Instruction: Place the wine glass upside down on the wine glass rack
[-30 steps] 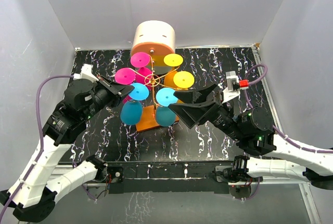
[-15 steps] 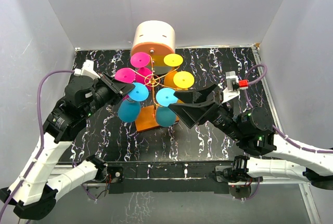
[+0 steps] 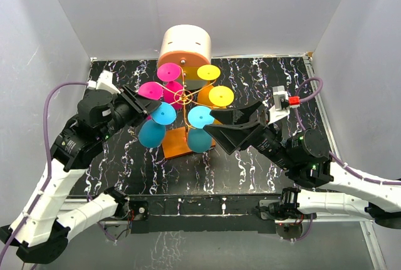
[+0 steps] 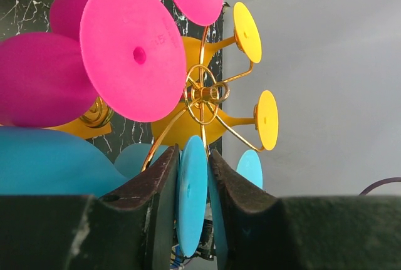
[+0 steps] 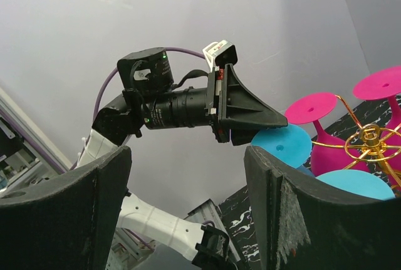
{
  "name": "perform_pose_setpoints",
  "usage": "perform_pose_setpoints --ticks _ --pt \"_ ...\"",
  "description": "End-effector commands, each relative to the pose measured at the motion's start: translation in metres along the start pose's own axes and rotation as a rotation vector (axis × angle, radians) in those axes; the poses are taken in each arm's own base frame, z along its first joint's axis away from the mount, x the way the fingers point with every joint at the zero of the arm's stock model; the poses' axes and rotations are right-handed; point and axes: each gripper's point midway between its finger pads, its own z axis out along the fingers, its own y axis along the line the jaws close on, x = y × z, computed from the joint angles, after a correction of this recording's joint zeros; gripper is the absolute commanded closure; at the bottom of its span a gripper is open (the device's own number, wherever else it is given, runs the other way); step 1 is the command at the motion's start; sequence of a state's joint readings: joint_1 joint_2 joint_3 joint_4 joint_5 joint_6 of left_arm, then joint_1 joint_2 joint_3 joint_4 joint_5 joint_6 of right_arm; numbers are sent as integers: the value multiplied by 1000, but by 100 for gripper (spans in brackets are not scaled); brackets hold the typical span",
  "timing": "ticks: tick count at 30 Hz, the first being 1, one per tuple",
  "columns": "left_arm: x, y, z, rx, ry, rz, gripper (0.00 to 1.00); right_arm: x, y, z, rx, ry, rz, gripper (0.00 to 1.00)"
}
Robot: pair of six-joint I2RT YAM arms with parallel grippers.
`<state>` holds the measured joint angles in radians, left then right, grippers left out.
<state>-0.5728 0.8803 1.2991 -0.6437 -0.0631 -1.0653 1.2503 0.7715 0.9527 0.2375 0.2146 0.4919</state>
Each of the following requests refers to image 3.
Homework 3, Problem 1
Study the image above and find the aluminium frame rail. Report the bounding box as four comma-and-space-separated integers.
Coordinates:
46, 194, 386, 270

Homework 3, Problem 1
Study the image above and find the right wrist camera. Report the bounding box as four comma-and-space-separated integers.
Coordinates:
268, 86, 300, 124

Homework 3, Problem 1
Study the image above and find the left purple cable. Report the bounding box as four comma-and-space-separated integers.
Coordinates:
0, 81, 90, 255

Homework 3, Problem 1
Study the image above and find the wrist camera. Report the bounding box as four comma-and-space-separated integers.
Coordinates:
87, 70, 121, 95
268, 86, 300, 124

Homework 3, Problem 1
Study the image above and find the orange wine glass front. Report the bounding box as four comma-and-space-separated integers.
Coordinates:
197, 85, 234, 110

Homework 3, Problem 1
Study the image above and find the purple cable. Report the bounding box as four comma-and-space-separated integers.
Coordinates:
0, 81, 90, 255
294, 77, 401, 186

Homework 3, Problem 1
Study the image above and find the magenta wine glass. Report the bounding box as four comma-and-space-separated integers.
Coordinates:
157, 63, 184, 110
138, 81, 164, 103

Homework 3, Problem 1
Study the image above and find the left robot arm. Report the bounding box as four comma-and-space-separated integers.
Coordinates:
1, 86, 161, 264

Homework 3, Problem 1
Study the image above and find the pink yellow cylinder box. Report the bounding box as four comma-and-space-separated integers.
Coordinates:
157, 24, 212, 90

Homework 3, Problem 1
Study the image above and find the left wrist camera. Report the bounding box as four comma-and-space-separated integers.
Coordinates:
87, 70, 121, 95

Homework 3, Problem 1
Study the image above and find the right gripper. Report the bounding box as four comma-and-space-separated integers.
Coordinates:
204, 99, 296, 170

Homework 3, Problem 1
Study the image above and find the gold wire glass rack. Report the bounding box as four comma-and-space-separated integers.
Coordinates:
156, 62, 220, 141

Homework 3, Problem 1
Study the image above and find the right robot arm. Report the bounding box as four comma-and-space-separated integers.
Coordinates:
204, 101, 400, 229

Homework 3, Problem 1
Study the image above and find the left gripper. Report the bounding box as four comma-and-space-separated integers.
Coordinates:
98, 85, 162, 142

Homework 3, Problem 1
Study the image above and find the black marble mat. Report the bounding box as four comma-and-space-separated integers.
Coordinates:
71, 56, 312, 197

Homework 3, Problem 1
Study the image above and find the blue wine glass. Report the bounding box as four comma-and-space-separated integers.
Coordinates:
187, 106, 214, 153
138, 102, 177, 148

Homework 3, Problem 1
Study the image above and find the blue wine glass front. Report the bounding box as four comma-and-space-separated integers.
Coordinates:
138, 102, 177, 148

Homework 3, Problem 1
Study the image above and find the orange wine glass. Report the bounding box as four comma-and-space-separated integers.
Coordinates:
197, 65, 221, 106
197, 85, 234, 110

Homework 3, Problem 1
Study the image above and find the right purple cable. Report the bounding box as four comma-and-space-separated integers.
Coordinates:
294, 77, 401, 186

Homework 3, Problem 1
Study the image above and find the wooden rack base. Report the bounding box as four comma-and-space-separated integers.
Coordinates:
162, 127, 216, 159

